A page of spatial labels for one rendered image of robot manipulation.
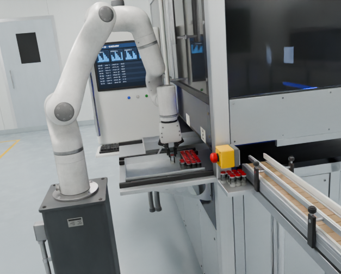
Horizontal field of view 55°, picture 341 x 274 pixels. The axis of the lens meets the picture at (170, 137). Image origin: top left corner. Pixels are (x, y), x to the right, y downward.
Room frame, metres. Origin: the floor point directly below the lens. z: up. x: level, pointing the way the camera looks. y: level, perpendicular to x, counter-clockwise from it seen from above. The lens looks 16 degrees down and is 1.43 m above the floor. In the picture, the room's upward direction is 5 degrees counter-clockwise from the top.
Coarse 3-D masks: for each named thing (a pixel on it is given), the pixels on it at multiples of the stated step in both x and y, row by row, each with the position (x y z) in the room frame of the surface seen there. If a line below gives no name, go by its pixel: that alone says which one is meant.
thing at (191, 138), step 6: (186, 132) 1.91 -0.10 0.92; (192, 132) 1.91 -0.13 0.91; (144, 138) 1.88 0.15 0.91; (150, 138) 1.88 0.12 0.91; (156, 138) 1.89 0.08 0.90; (186, 138) 1.89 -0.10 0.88; (192, 138) 1.88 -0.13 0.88; (198, 138) 1.87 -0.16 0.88; (144, 144) 1.74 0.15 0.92; (150, 144) 1.84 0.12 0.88; (156, 144) 1.83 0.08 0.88; (180, 144) 1.78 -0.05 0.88; (186, 144) 1.77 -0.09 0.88; (192, 144) 1.66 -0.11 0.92; (198, 144) 1.66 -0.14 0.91; (204, 144) 1.66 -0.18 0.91; (150, 150) 1.62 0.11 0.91; (156, 150) 1.63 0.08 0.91; (162, 150) 1.63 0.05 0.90
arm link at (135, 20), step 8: (88, 8) 1.40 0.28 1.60; (120, 8) 1.42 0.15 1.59; (128, 8) 1.41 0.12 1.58; (136, 8) 1.42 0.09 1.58; (120, 16) 1.41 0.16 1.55; (128, 16) 1.39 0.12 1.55; (136, 16) 1.39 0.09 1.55; (144, 16) 1.41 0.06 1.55; (120, 24) 1.41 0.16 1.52; (128, 24) 1.40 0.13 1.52; (136, 24) 1.40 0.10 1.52; (144, 24) 1.40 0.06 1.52; (136, 32) 1.41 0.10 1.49; (144, 32) 1.40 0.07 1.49; (152, 32) 1.43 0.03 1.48; (136, 40) 1.42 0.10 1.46; (144, 40) 1.41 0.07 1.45; (152, 40) 1.42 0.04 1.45
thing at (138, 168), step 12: (144, 156) 1.54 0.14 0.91; (156, 156) 1.54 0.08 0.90; (168, 156) 1.55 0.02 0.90; (180, 156) 1.56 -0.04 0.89; (132, 168) 1.47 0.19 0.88; (144, 168) 1.45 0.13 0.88; (156, 168) 1.44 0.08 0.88; (168, 168) 1.42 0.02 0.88; (204, 168) 1.31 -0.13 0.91; (132, 180) 1.27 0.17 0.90
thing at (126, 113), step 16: (112, 32) 2.22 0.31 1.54; (128, 32) 2.23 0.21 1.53; (112, 48) 2.21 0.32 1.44; (128, 48) 2.22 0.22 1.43; (160, 48) 2.25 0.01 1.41; (96, 64) 2.20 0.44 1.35; (112, 64) 2.21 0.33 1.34; (128, 64) 2.22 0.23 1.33; (96, 80) 2.20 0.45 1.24; (112, 80) 2.21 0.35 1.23; (128, 80) 2.22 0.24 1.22; (144, 80) 2.23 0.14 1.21; (96, 96) 2.20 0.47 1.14; (112, 96) 2.21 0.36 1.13; (128, 96) 2.22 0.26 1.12; (144, 96) 2.23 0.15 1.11; (112, 112) 2.21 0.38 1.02; (128, 112) 2.22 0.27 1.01; (144, 112) 2.23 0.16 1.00; (112, 128) 2.21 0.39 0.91; (128, 128) 2.22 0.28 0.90; (144, 128) 2.23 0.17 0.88
